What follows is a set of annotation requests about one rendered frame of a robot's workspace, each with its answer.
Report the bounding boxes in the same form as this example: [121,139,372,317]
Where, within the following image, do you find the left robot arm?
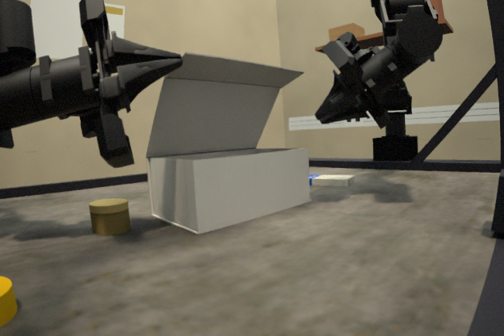
[0,0,101,149]

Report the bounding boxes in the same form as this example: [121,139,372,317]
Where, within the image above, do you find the yellow cylinder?
[0,277,17,327]

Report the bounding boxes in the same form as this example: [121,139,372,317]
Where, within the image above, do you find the olive-yellow round box with lid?
[89,198,131,235]

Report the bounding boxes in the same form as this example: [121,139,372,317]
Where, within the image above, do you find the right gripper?
[315,40,407,129]

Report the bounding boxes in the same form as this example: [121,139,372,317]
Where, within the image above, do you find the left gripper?
[31,0,183,168]

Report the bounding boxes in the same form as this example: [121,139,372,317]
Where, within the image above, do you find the white cardboard box with lid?
[146,52,310,235]

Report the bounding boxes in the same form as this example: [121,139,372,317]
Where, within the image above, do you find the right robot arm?
[336,0,443,138]

